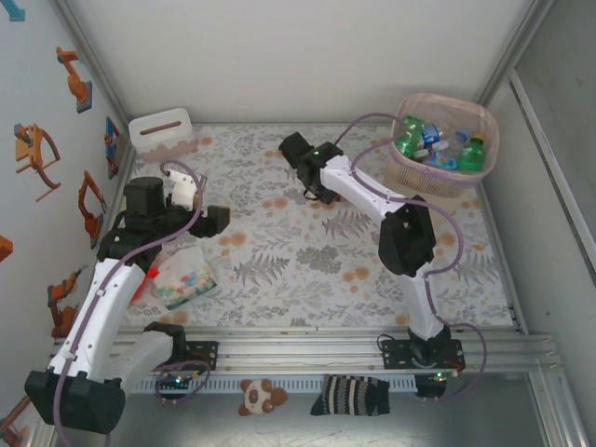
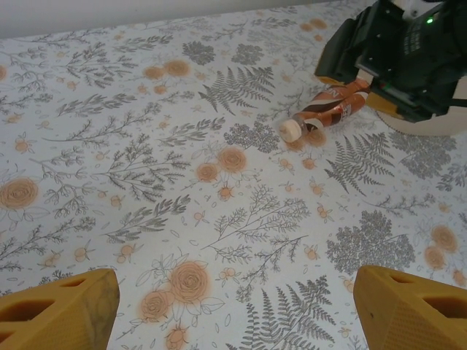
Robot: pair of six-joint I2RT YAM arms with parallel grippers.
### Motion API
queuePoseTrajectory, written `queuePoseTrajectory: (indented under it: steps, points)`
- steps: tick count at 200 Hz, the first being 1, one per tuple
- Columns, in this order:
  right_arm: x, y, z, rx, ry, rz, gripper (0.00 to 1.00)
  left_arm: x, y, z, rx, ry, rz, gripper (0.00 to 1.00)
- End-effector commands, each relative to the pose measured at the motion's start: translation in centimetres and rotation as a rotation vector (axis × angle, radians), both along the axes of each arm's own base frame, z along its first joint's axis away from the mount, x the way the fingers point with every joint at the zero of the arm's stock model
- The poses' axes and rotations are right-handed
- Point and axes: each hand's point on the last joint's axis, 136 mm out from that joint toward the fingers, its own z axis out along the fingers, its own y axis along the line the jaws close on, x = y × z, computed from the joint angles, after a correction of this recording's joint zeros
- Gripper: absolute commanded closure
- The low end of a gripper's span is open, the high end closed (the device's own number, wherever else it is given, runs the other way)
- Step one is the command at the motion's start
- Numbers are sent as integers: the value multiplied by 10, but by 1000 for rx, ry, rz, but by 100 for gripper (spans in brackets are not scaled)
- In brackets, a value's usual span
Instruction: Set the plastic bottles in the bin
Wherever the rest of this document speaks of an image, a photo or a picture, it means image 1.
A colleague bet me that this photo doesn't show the green plastic bottle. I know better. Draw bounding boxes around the green plastic bottle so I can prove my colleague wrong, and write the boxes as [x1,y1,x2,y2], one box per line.
[395,115,427,157]
[455,133,488,172]

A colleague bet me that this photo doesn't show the red plastic toy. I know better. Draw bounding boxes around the red plastic toy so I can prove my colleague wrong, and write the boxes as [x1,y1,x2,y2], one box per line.
[132,264,162,304]

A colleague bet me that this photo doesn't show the colourful soft tissue pack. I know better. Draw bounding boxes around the colourful soft tissue pack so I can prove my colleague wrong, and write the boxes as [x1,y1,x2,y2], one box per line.
[148,245,220,311]

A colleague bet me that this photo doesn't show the floral table cloth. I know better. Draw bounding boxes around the floral table cloth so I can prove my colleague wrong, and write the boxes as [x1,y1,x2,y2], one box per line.
[90,121,518,330]

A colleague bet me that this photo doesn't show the pink tissue box white lid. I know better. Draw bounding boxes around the pink tissue box white lid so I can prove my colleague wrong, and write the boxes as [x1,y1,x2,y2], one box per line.
[128,107,198,164]

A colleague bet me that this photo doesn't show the aluminium front rails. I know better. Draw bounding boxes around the aluminium front rails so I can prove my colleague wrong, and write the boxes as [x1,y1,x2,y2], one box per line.
[46,325,564,379]

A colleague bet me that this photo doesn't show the pink laundry basket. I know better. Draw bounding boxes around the pink laundry basket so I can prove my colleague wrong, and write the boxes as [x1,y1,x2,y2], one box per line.
[387,91,501,190]

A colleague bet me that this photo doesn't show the small LED circuit board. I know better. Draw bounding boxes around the small LED circuit board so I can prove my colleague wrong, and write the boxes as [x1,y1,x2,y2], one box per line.
[421,370,460,386]
[157,372,199,391]

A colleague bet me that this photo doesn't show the brown white panda plush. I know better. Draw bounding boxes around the brown white panda plush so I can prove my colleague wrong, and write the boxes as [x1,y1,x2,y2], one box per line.
[237,377,290,418]

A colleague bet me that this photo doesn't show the black striped sock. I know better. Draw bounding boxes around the black striped sock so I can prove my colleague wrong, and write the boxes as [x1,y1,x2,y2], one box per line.
[309,374,391,418]

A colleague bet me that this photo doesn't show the gray framed side panel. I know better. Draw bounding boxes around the gray framed side panel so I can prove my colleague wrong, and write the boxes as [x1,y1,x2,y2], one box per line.
[509,0,596,290]

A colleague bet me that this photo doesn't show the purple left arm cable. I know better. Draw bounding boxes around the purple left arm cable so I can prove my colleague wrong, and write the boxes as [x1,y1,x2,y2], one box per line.
[50,159,209,447]

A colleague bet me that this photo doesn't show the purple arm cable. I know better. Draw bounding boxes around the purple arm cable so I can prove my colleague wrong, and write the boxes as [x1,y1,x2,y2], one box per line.
[50,159,209,447]
[334,111,490,406]

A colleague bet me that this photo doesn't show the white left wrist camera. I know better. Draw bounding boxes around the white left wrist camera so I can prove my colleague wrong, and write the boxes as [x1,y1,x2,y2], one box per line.
[166,169,206,210]

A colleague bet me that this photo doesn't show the blue orange wall sticker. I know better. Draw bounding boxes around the blue orange wall sticker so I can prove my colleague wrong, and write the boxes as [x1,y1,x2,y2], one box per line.
[104,115,123,181]

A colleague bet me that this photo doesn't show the aluminium frame post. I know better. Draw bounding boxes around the aluminium frame post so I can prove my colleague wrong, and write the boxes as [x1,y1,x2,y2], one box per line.
[54,0,139,162]
[478,0,559,106]

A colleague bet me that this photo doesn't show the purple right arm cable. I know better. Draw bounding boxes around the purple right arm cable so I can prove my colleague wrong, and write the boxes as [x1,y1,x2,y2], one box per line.
[334,111,490,406]

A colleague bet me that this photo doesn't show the white slotted cable duct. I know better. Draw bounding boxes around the white slotted cable duct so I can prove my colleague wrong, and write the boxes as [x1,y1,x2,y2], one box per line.
[129,374,418,396]

